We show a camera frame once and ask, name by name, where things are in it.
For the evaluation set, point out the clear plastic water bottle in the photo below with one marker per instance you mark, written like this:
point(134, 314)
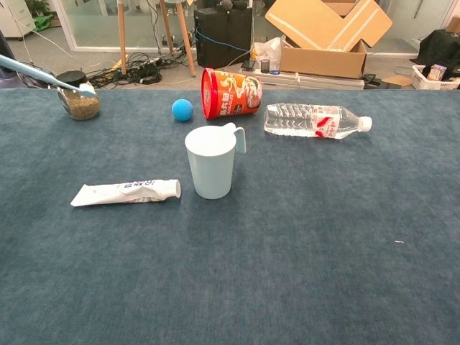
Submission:
point(298, 120)

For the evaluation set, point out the blue ball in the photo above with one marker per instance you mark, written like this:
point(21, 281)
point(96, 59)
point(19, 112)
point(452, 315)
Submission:
point(182, 110)

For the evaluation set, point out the long aluminium profile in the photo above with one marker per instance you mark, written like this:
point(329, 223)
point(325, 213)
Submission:
point(323, 82)

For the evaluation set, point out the black mesh pen cup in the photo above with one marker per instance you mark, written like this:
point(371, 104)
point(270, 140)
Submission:
point(265, 67)

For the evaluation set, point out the small printed carton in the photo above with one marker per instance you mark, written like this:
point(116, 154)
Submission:
point(436, 72)

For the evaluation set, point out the white cabinet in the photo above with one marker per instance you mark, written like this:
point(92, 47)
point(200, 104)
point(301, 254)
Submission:
point(14, 18)

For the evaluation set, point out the large flattened cardboard box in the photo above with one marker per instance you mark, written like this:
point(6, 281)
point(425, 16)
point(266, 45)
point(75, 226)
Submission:
point(316, 21)

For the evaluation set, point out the white plastic basket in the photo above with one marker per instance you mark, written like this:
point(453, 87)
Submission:
point(424, 83)

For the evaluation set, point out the black phone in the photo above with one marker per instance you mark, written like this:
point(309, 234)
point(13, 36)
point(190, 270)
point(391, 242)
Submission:
point(248, 64)

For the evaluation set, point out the green cloth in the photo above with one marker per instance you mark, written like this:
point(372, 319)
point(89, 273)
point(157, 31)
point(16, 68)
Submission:
point(44, 22)

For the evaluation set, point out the wooden furniture leg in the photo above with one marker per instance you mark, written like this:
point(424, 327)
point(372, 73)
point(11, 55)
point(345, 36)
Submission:
point(166, 25)
point(186, 39)
point(122, 36)

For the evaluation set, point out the light blue toothbrush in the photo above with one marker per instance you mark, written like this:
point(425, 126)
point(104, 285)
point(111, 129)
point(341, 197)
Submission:
point(36, 73)

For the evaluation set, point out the red snack canister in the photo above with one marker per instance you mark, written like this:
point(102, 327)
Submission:
point(230, 97)

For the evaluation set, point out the black cloth cover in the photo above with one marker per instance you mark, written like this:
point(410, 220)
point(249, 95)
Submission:
point(440, 46)

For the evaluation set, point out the white plastic bag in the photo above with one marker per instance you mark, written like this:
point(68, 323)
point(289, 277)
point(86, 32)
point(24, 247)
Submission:
point(269, 50)

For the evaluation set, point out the open cardboard box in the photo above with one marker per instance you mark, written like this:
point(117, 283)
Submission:
point(323, 61)

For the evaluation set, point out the small cardboard piece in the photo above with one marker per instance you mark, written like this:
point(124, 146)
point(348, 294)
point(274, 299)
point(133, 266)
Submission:
point(397, 81)

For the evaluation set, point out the glass jar black lid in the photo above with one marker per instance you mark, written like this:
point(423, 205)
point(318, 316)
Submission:
point(81, 108)

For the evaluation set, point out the white toothpaste tube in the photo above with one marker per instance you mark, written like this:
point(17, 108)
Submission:
point(108, 194)

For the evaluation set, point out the blue carpet table cover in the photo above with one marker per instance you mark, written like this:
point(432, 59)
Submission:
point(287, 251)

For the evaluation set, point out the black computer tower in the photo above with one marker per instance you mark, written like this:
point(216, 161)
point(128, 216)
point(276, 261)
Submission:
point(223, 32)

